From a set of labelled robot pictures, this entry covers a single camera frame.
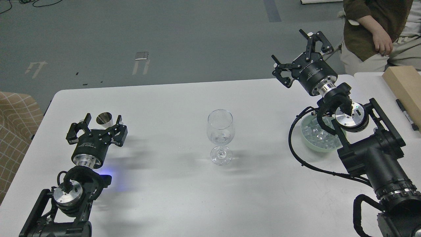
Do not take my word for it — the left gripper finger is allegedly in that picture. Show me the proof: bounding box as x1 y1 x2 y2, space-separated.
66 114 92 145
102 115 128 147

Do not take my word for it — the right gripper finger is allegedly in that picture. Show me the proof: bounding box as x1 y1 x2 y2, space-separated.
299 29 334 65
271 55 301 89

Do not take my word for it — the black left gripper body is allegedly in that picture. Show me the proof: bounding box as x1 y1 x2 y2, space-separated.
71 129 112 169

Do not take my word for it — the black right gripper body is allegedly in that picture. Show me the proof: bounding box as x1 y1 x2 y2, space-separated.
293 53 338 96

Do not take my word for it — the steel cocktail jigger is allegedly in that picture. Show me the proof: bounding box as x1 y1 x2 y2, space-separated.
96 112 114 129

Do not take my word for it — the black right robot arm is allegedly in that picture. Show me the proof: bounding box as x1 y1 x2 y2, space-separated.
272 29 421 237

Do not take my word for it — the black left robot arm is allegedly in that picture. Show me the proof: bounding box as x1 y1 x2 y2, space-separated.
19 112 128 237

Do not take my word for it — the green bowl of ice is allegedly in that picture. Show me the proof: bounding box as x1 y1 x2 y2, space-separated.
300 115 342 153

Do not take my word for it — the clear wine glass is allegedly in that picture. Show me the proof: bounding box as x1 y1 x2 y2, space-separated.
207 109 235 166

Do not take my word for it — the person's bare hand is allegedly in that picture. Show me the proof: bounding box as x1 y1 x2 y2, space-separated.
372 29 393 56

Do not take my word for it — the person in brown jacket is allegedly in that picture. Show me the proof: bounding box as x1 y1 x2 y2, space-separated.
340 0 421 75

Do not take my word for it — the tan checkered chair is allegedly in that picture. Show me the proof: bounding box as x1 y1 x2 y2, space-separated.
0 92 43 202

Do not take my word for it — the silver floor plate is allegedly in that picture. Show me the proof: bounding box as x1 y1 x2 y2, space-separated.
135 51 149 61

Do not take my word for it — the light wooden block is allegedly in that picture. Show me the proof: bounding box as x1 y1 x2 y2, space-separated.
382 66 421 128

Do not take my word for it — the black marker pen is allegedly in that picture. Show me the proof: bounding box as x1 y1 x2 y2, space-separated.
395 99 419 131

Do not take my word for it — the black floor cable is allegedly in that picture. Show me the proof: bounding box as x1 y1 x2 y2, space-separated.
0 0 63 14

